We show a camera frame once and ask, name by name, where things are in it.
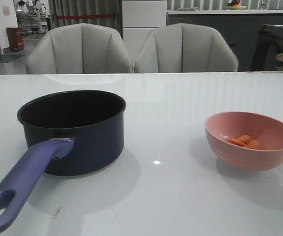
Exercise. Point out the orange ham slices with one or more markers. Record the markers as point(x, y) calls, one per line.
point(246, 141)

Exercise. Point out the pink bowl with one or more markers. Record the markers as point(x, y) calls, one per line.
point(222, 127)

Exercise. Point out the dark blue saucepan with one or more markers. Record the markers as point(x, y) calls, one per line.
point(68, 133)

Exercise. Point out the right grey upholstered chair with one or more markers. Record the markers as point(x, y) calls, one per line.
point(183, 48)

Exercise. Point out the grey upholstered chair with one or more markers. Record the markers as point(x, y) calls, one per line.
point(183, 48)
point(80, 49)

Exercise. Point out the left grey upholstered chair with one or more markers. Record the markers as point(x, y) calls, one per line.
point(80, 49)

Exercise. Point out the white refrigerator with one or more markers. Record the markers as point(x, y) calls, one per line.
point(139, 17)

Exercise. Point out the red barrier belt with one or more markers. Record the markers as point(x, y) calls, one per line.
point(78, 17)

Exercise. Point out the grey kitchen counter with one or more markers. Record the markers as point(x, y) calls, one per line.
point(238, 27)

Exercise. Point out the grey curtain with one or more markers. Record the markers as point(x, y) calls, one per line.
point(86, 7)

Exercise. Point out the fruit plate on counter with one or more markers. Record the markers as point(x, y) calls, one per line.
point(235, 5)

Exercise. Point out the red trash bin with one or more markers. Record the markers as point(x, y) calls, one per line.
point(15, 39)

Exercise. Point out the dark appliance with glass door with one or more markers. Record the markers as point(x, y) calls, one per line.
point(269, 44)

